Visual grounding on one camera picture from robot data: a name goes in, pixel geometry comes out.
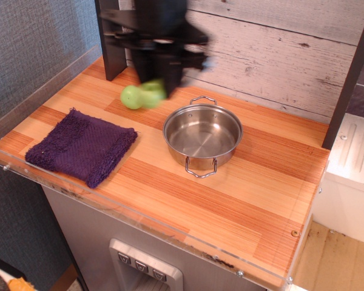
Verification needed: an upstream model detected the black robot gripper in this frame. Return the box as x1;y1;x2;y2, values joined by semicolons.
100;1;211;97

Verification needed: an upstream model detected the green handled grey spatula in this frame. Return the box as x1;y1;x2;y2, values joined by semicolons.
140;79;167;109

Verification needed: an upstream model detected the purple folded cloth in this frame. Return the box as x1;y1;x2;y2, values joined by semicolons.
25;109;138;189

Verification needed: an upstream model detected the green toy apple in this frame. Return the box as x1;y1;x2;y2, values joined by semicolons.
120;85;143;110

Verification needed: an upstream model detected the stainless steel pot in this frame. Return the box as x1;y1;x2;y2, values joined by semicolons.
163;96;243;178

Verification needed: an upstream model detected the grey toy fridge front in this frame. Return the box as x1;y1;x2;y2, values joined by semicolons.
42;187;262;290

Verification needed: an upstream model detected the white toy sink unit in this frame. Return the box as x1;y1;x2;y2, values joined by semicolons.
312;114;364;242

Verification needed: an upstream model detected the dark left shelf post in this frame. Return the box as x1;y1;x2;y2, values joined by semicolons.
95;0;127;81

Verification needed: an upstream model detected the dark shelf post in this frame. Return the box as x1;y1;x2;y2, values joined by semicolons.
95;0;127;81
322;28;364;150

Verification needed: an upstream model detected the dark right shelf post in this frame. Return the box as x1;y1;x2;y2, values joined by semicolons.
322;28;364;150

